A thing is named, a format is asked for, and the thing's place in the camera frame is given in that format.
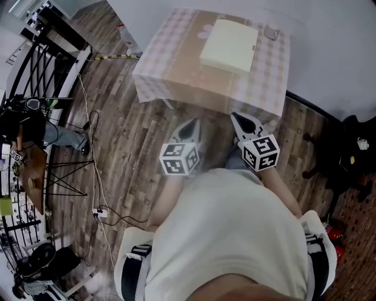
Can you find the white power strip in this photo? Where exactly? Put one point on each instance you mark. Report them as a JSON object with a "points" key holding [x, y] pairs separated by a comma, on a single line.
{"points": [[100, 212]]}

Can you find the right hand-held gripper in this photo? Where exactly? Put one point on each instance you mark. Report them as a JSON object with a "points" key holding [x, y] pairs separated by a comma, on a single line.
{"points": [[261, 153]]}

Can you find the person's white shirt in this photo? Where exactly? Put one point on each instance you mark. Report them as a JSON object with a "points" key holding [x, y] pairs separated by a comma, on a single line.
{"points": [[232, 235]]}

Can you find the small white object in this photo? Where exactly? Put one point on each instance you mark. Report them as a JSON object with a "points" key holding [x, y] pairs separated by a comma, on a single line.
{"points": [[362, 144]]}

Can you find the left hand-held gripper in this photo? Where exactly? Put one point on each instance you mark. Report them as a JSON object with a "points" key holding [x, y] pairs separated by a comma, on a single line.
{"points": [[178, 158]]}

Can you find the person's right forearm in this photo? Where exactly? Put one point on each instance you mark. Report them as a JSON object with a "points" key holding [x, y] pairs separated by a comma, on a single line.
{"points": [[282, 191]]}

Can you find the pink checkered tablecloth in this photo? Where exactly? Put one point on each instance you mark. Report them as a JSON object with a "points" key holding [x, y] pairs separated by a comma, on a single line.
{"points": [[182, 64]]}

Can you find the black metal railing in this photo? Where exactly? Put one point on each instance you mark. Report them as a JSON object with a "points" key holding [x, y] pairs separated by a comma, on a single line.
{"points": [[44, 64]]}

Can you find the small grey pink pouch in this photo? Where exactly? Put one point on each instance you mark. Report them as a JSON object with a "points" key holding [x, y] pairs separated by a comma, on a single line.
{"points": [[271, 32]]}

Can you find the black bag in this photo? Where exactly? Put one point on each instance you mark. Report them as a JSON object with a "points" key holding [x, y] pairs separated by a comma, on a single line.
{"points": [[50, 260]]}

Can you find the wooden side table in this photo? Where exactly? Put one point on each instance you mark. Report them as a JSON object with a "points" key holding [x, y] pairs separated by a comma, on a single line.
{"points": [[33, 176]]}

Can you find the green box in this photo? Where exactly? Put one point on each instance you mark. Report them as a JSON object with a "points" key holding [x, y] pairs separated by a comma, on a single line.
{"points": [[6, 207]]}

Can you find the person's jeans leg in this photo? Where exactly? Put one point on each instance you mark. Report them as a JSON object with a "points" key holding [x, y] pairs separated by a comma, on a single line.
{"points": [[237, 158]]}

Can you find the black office chair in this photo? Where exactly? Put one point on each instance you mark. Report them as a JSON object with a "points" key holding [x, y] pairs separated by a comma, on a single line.
{"points": [[343, 158]]}

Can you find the pale yellow box item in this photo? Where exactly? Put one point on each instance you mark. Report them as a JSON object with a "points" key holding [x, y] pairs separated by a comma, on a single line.
{"points": [[230, 44]]}

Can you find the white table leg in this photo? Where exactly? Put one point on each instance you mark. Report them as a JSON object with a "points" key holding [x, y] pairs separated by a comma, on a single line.
{"points": [[170, 103]]}

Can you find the person's left forearm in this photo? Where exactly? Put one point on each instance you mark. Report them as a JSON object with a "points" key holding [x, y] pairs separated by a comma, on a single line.
{"points": [[164, 202]]}

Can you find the red fire extinguisher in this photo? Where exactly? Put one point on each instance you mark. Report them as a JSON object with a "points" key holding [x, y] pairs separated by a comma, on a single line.
{"points": [[335, 238]]}

